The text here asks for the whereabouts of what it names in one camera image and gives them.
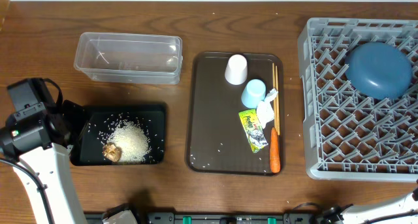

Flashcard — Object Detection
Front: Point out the brown food scrap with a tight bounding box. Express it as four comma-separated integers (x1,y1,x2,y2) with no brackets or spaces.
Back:
103,143,121,162

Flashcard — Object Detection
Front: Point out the pile of white rice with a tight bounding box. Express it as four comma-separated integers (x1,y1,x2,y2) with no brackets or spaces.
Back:
96,112,165,165

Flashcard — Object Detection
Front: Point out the dark blue large bowl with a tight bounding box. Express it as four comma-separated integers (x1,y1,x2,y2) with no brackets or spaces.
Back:
345,42,413,100

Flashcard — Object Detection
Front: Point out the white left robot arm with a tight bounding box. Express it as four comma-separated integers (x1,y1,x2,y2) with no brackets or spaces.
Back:
1,78,87,223

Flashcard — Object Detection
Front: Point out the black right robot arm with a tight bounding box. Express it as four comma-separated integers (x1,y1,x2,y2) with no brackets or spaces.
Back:
313,189,417,224

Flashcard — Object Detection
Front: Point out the grey dishwasher rack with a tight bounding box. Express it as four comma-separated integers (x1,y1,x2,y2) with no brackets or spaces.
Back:
297,18,417,183

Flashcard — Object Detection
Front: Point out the black plastic tray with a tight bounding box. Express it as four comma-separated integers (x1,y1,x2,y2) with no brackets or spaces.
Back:
70,104,166,166

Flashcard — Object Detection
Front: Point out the clear plastic container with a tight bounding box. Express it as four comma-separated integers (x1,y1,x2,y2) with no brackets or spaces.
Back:
74,32,183,84

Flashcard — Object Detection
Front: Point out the brown serving tray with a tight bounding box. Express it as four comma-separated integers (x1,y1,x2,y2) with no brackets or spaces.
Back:
185,52,273,176

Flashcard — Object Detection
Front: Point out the pink plastic cup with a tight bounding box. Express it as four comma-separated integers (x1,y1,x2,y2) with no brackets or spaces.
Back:
225,54,248,85

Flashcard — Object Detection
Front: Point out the green foil snack wrapper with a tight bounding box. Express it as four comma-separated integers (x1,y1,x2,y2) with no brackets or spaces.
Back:
238,109,268,153

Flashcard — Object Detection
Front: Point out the crumpled white tissue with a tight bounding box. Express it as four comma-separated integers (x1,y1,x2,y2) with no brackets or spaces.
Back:
256,88,278,129

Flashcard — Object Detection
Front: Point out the left wooden chopstick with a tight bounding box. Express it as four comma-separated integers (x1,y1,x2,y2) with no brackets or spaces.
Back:
272,63,279,134

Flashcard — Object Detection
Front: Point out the wooden chopstick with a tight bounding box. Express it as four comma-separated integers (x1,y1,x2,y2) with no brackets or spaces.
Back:
274,65,280,136
272,63,279,134

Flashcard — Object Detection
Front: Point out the orange carrot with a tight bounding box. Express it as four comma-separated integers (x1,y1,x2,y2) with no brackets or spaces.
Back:
270,127,281,173

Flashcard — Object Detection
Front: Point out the right wooden chopstick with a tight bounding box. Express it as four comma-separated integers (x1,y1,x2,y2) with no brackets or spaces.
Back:
274,65,280,136

